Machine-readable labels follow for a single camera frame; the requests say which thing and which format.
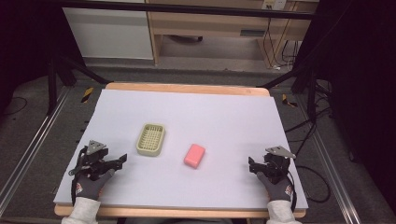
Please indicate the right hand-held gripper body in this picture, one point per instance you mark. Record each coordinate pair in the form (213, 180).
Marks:
(277, 164)

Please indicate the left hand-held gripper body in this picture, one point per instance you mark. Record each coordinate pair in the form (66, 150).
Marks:
(94, 156)

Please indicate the pale green soap dish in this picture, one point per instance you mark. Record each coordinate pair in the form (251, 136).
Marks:
(151, 139)

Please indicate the pink soap bar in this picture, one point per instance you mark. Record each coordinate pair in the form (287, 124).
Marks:
(194, 156)

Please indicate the person's right hand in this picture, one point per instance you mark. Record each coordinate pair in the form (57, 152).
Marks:
(276, 187)

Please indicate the person's left hand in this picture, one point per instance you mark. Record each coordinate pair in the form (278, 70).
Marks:
(92, 185)

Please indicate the white foam board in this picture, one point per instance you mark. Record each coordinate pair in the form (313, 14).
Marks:
(199, 130)

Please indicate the wooden table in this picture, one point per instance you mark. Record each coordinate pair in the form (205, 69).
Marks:
(186, 88)

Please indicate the white cabinet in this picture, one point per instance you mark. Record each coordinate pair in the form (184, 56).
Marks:
(110, 32)

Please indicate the wooden desk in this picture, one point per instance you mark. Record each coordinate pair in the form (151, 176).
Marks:
(214, 28)

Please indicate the aluminium floor rail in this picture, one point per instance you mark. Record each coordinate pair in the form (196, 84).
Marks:
(334, 177)
(31, 141)

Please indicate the wall power socket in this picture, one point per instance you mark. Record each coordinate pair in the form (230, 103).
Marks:
(274, 4)

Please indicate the black metal frame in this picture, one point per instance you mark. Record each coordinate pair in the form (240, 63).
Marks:
(186, 8)

